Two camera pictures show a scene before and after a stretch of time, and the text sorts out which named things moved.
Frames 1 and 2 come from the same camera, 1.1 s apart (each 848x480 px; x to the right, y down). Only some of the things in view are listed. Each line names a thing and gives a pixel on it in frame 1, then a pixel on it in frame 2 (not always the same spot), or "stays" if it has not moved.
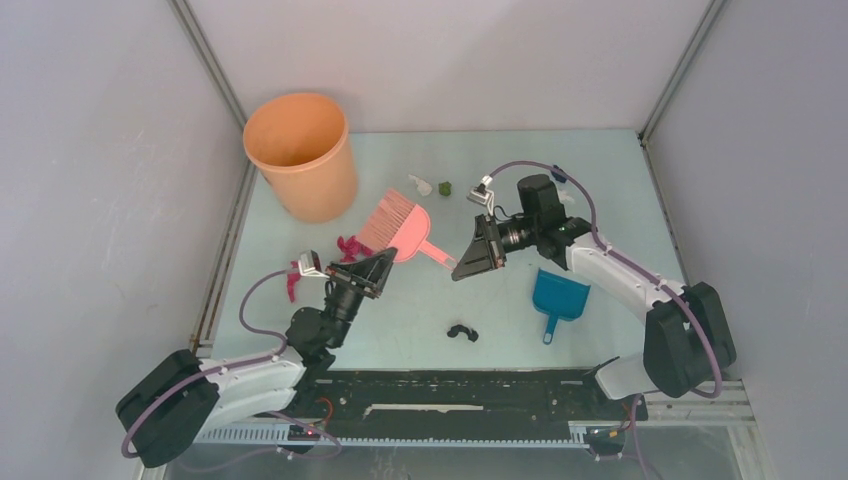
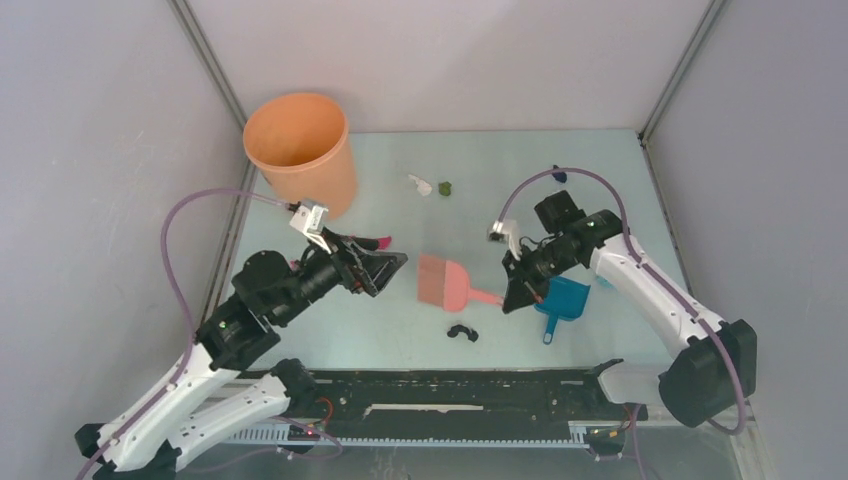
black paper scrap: x=472 y=334 stays
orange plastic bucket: x=302 y=145 stays
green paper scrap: x=445 y=188 stays
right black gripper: x=482 y=257 to x=521 y=290
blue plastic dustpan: x=558 y=297 stays
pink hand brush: x=396 y=222 to x=445 y=283
